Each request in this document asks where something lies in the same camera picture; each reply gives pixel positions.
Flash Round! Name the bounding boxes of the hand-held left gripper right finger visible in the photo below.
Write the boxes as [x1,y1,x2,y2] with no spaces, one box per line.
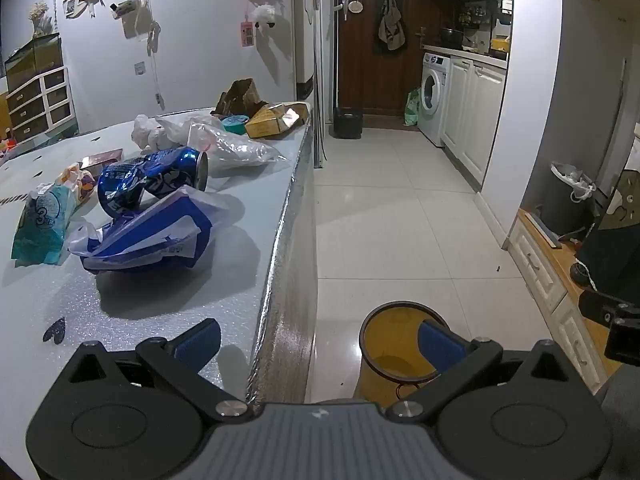
[387,321,583,419]

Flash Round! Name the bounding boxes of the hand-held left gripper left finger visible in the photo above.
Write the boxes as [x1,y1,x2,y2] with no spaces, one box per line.
[62,317,249,419]

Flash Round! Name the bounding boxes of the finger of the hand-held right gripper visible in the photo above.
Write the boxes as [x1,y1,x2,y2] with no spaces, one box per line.
[580,287,640,361]

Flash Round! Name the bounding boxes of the yellow trash bin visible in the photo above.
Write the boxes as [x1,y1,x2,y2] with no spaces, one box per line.
[356,300,454,407]

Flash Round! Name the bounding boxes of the blue white plastic bag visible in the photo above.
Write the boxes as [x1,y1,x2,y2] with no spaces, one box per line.
[67,185,232,274]

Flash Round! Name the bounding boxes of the blue crushed can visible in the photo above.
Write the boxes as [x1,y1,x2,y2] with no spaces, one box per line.
[97,146,209,219]

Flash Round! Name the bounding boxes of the teal wrapper packet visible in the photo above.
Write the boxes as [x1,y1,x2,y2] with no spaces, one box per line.
[11,182,77,267]

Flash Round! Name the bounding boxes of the clear plastic bag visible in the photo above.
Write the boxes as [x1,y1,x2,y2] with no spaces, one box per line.
[155,114,289,169]

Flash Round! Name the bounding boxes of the orange white snack wrapper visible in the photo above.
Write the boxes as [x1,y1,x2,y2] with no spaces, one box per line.
[55,162,99,207]

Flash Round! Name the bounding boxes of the pink packet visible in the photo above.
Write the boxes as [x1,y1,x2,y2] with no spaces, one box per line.
[80,148,124,171]

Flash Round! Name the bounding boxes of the white tissue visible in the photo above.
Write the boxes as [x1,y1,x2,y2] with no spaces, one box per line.
[131,114,172,150]

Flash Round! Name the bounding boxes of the teal round tub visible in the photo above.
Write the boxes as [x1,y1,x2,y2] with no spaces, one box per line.
[220,115,250,136]

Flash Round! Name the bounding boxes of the yellow cardboard box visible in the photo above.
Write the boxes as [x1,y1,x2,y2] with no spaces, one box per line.
[244,102,309,140]

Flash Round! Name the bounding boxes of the brown paper bag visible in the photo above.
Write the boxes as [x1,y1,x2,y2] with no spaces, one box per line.
[210,78,269,117]

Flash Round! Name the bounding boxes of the beige hanging shoulder bag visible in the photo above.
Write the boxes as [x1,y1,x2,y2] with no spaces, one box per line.
[375,0,407,54]

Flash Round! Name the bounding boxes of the grey clothing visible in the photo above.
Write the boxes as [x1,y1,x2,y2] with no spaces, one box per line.
[597,362,640,480]

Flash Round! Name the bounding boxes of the black display panel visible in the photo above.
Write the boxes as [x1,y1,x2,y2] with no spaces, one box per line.
[579,169,640,292]

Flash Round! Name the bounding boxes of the wooden-top white cabinet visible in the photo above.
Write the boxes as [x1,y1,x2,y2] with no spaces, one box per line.
[507,207,619,397]

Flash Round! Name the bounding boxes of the dark flat tray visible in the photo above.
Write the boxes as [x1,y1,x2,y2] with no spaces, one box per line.
[529,211,564,249]

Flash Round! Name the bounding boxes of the white bin with liner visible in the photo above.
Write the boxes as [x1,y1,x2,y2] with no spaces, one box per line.
[542,161,597,242]

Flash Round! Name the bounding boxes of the white kitchen cabinet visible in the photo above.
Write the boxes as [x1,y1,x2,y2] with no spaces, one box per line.
[440,54,509,192]

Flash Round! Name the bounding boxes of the green plastic bag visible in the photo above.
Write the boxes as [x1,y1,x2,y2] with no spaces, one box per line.
[403,87,424,129]

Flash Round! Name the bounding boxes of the black floor bin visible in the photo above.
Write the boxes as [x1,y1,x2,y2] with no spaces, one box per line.
[332,107,364,140]

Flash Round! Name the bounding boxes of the white washing machine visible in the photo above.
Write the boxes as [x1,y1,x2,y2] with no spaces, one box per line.
[419,52,452,149]

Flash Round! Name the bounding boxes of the brown wooden door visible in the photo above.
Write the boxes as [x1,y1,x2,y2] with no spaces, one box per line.
[336,0,437,117]

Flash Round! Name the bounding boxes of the white drawer cabinet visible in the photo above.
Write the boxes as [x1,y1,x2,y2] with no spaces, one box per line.
[5,66,77,144]

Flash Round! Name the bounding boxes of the white refrigerator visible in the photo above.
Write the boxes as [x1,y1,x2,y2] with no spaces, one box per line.
[292,0,327,104]

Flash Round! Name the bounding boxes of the glass fish tank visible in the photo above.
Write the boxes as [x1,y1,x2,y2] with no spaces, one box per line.
[4,33,65,92]

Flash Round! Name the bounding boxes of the white plush sheep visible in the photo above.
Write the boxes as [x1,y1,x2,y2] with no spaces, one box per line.
[249,3,279,29]

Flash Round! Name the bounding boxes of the dried flower bunch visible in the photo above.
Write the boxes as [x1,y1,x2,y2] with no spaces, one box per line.
[27,2,56,39]

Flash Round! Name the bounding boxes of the small hanging wall card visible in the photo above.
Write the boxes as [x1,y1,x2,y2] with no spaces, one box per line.
[110,0,142,21]

